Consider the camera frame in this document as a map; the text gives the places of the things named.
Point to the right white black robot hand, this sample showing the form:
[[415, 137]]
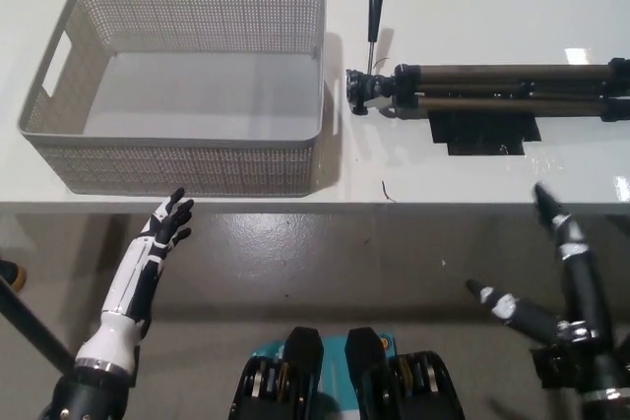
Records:
[[583, 287]]

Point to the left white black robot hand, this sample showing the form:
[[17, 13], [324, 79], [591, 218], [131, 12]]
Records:
[[130, 272]]

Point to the bronze and black tripod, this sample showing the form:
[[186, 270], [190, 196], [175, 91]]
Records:
[[467, 73]]

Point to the grey perforated rectangular basket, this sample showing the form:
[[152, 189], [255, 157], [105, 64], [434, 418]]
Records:
[[197, 159]]

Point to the black robot legs with teal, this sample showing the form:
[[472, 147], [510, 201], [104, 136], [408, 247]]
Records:
[[364, 371]]

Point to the black metal table leg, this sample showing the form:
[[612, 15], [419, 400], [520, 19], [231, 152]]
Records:
[[34, 326]]

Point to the black tan shoe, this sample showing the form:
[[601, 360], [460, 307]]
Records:
[[12, 276]]

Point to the black tape patch on table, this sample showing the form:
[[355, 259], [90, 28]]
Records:
[[482, 132]]

